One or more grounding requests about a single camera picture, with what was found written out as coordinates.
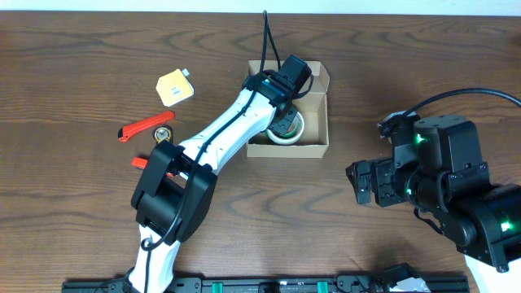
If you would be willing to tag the brown cardboard box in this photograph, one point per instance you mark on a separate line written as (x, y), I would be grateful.
(315, 138)

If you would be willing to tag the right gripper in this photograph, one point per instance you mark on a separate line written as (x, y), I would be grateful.
(377, 181)

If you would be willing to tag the red cylindrical lighter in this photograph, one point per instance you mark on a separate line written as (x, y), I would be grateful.
(141, 163)

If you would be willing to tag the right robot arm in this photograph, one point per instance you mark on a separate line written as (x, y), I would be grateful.
(437, 166)

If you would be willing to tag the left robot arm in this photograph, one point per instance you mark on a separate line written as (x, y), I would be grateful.
(175, 190)

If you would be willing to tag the red utility knife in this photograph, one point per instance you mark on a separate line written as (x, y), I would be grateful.
(128, 131)

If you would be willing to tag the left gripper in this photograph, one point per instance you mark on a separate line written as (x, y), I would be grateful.
(282, 123)

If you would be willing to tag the black mounting rail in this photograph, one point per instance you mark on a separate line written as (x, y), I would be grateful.
(397, 278)

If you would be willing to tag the white tape roll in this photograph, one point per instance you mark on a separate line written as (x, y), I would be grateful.
(289, 138)

